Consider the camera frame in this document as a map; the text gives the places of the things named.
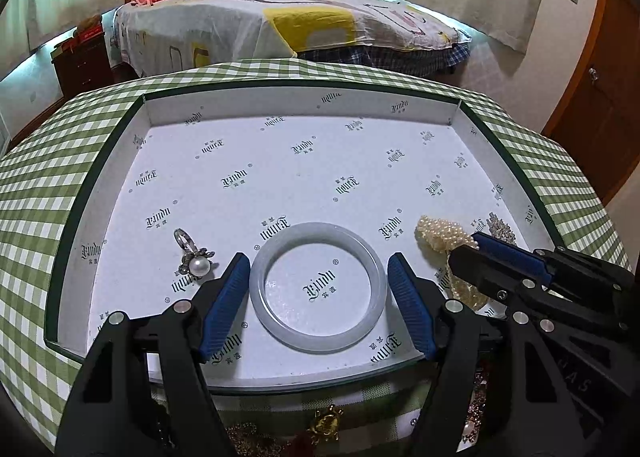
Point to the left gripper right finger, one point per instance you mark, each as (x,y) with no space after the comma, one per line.
(528,410)

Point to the green white jewelry tray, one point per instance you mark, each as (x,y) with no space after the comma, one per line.
(234,163)

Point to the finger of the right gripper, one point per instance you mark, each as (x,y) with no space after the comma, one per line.
(523,261)
(495,279)

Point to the bed with patterned sheet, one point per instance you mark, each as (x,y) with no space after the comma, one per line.
(171,35)

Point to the dark wooden nightstand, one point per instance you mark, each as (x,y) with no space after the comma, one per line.
(82,66)

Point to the silver rhinestone brooch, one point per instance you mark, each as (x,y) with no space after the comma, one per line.
(500,229)

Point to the pale jade bangle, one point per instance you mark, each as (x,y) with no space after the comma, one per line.
(317,287)

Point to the brown wooden door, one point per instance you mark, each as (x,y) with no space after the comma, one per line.
(597,118)

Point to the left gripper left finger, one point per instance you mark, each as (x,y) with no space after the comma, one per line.
(141,389)

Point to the red boxes on nightstand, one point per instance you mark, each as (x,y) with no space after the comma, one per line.
(85,30)

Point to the red gold tassel charm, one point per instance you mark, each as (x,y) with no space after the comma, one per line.
(324,428)

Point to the green checkered tablecloth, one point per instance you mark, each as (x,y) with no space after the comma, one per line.
(41,178)

